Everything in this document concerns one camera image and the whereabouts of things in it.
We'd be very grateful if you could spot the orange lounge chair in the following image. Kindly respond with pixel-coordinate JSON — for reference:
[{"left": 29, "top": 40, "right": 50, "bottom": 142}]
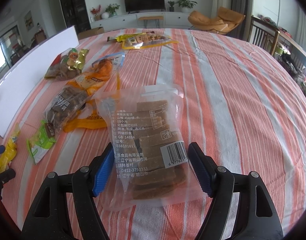
[{"left": 188, "top": 7, "right": 245, "bottom": 35}]

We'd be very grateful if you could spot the orange clear brown snack bag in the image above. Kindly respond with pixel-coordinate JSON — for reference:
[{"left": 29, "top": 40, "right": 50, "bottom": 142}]
[{"left": 44, "top": 52, "right": 125, "bottom": 135}]

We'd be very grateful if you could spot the brown cardboard box on floor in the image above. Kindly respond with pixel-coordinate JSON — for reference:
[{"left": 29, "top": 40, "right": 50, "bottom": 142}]
[{"left": 77, "top": 27, "right": 105, "bottom": 40}]

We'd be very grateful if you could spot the black television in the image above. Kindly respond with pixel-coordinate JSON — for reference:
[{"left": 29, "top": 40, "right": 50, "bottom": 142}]
[{"left": 124, "top": 0, "right": 165, "bottom": 12}]

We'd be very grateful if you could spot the red flower vase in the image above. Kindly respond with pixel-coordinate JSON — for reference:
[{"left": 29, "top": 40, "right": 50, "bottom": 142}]
[{"left": 90, "top": 5, "right": 101, "bottom": 21}]

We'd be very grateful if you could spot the small wooden bench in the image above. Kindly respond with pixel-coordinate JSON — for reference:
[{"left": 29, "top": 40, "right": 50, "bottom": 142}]
[{"left": 138, "top": 15, "right": 164, "bottom": 29}]

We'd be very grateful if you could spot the yellow snack bag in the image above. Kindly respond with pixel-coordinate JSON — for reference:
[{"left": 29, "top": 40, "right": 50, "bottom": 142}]
[{"left": 107, "top": 31, "right": 178, "bottom": 50}]

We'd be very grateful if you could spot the framed wall painting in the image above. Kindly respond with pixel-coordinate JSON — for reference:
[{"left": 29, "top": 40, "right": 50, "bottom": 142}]
[{"left": 24, "top": 11, "right": 34, "bottom": 31}]

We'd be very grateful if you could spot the clear brown bar snack pack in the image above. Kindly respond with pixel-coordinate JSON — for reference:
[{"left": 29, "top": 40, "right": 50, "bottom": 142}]
[{"left": 96, "top": 84, "right": 203, "bottom": 211}]

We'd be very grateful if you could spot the cluttered side table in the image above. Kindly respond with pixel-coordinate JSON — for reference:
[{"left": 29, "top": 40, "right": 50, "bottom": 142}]
[{"left": 251, "top": 15, "right": 306, "bottom": 98}]

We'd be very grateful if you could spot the dark glass display cabinet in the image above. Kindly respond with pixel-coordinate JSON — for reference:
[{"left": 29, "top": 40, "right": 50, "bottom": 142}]
[{"left": 60, "top": 0, "right": 91, "bottom": 34}]

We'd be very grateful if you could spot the grey curtain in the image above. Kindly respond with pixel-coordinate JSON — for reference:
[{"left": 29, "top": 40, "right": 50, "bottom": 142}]
[{"left": 231, "top": 0, "right": 253, "bottom": 41}]

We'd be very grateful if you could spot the green plant left of tv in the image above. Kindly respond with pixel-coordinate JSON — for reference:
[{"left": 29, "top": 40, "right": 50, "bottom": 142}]
[{"left": 105, "top": 3, "right": 120, "bottom": 17}]

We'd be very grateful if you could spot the dark wooden chair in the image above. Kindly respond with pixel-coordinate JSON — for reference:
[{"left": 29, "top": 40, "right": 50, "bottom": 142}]
[{"left": 247, "top": 16, "right": 280, "bottom": 56}]

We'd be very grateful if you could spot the striped orange tablecloth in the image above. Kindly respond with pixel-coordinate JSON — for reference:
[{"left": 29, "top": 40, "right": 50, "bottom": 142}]
[{"left": 2, "top": 29, "right": 306, "bottom": 233}]

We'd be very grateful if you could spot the white tv cabinet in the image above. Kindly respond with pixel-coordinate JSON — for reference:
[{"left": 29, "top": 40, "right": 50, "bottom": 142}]
[{"left": 91, "top": 11, "right": 192, "bottom": 32}]

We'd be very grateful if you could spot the yellow corn vacuum pack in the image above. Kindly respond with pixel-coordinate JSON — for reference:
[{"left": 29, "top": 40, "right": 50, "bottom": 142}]
[{"left": 0, "top": 123, "right": 20, "bottom": 174}]

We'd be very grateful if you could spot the green potted plant right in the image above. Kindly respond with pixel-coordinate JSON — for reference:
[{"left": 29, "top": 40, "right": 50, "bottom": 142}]
[{"left": 176, "top": 0, "right": 197, "bottom": 13}]

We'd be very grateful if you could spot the white cardboard box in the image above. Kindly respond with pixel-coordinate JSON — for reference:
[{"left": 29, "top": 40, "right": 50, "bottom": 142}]
[{"left": 0, "top": 27, "right": 79, "bottom": 137}]

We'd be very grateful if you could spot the small potted plant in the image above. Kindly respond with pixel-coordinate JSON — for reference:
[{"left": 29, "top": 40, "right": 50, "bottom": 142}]
[{"left": 168, "top": 1, "right": 175, "bottom": 12}]

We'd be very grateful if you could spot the red gold mushroom snack bag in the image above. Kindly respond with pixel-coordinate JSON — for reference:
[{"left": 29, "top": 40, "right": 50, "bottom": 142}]
[{"left": 44, "top": 48, "right": 89, "bottom": 81}]

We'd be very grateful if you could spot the green cracker packet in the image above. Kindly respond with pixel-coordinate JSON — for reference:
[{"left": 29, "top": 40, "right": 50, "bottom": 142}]
[{"left": 26, "top": 120, "right": 56, "bottom": 165}]

